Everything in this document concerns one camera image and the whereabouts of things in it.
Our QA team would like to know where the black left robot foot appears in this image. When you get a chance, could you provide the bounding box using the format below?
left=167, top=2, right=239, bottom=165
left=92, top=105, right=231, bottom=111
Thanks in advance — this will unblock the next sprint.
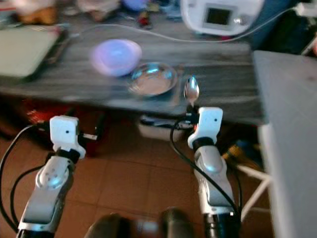
left=83, top=213, right=125, bottom=238

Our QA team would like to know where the purple plastic bowl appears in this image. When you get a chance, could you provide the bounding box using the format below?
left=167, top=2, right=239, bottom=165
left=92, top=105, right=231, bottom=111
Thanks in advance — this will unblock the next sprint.
left=90, top=38, right=143, bottom=78

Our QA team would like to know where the black right robot foot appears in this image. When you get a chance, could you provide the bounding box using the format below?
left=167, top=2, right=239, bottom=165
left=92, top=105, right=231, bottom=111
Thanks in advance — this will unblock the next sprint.
left=158, top=207, right=197, bottom=238

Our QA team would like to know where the black robot foot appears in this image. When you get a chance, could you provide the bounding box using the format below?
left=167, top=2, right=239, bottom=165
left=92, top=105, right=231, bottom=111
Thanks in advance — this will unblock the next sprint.
left=83, top=213, right=125, bottom=238
left=158, top=207, right=197, bottom=238

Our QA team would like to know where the white table leg frame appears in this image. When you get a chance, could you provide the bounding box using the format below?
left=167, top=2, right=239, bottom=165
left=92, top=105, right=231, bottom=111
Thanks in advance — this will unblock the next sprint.
left=234, top=163, right=274, bottom=221

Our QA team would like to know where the silver metal spoon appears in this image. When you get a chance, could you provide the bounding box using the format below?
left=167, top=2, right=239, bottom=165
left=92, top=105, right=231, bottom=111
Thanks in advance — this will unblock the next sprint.
left=183, top=75, right=201, bottom=109

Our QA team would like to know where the white storage box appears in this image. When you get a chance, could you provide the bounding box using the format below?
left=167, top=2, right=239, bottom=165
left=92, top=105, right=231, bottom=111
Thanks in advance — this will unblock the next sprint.
left=138, top=115, right=189, bottom=142

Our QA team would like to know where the brown object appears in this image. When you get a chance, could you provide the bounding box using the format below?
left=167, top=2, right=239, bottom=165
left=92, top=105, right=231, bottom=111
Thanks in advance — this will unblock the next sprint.
left=18, top=6, right=61, bottom=25

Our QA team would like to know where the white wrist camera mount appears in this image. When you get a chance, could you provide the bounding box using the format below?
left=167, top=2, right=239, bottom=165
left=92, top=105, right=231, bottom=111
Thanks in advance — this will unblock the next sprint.
left=50, top=115, right=86, bottom=160
left=187, top=107, right=224, bottom=149

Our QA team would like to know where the white appliance with screen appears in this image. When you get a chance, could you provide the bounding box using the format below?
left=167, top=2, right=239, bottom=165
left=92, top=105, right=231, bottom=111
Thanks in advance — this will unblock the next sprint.
left=179, top=0, right=264, bottom=37

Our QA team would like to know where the clear glass bowl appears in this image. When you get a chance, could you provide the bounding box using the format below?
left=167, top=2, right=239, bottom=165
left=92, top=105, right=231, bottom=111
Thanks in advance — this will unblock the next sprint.
left=127, top=62, right=178, bottom=98

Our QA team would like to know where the red object under table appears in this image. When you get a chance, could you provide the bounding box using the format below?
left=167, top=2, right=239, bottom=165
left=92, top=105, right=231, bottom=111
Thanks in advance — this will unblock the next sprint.
left=24, top=101, right=66, bottom=127

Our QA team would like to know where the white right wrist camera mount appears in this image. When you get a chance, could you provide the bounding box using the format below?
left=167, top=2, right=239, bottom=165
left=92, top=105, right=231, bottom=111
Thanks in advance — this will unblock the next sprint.
left=187, top=107, right=224, bottom=149

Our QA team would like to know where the pale green tray black rim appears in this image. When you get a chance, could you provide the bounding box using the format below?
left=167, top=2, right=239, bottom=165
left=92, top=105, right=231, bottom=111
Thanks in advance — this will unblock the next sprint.
left=0, top=25, right=68, bottom=83

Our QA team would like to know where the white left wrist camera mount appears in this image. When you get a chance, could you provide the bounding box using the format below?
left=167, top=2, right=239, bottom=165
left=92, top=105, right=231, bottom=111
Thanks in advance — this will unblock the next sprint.
left=50, top=115, right=86, bottom=160

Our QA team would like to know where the grey side table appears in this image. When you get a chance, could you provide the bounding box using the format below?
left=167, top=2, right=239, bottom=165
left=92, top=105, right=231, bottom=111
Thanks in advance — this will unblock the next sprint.
left=252, top=50, right=317, bottom=238

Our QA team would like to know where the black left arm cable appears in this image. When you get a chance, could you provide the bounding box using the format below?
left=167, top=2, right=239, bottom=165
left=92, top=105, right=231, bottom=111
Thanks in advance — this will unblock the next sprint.
left=0, top=121, right=53, bottom=234
left=9, top=165, right=48, bottom=229

